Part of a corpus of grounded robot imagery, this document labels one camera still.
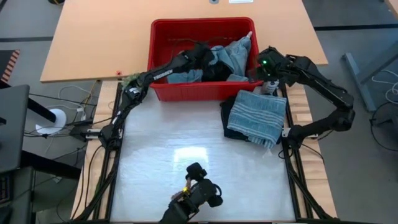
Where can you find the black garment with print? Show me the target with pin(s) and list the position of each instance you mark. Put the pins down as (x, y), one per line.
(217, 73)

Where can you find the white card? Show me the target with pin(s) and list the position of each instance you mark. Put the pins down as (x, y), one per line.
(241, 1)

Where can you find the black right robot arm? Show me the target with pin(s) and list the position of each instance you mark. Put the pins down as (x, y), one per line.
(323, 84)

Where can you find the grey metal desk frame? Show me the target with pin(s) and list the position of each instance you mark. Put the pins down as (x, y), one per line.
(357, 77)

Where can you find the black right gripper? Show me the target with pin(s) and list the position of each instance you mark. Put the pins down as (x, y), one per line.
(273, 67)

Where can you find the light blue denim shirt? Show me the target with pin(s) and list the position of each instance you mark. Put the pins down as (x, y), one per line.
(236, 53)

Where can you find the dark hazard-edged floor mat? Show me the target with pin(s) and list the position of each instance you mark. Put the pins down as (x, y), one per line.
(7, 63)

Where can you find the black aluminium table frame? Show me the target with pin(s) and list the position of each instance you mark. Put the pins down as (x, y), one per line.
(312, 201)

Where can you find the black handheld camera rig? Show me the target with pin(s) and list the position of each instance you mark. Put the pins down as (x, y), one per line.
(196, 196)

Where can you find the black round floor base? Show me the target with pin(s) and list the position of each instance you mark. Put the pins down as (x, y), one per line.
(387, 124)

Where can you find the red plastic laundry bin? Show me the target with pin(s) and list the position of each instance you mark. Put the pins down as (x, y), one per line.
(202, 91)

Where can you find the small pink clip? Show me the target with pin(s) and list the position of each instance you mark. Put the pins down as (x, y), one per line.
(118, 73)

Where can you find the blue white striped shirt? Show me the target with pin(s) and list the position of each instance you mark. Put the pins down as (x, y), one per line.
(258, 118)

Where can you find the white round device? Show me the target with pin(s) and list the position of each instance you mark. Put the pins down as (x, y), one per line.
(57, 119)

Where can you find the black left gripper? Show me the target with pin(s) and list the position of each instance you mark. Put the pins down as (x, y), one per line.
(202, 56)

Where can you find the dark blue denim jeans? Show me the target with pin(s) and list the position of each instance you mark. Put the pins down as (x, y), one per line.
(228, 127)

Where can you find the green potted plant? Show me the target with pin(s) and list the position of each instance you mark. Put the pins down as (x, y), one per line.
(129, 79)

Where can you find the white spray bottle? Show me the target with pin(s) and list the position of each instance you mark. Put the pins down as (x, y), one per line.
(269, 87)

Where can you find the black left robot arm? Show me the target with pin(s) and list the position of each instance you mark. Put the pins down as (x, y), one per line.
(146, 79)

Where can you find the light wooden table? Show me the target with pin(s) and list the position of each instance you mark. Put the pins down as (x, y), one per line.
(93, 40)

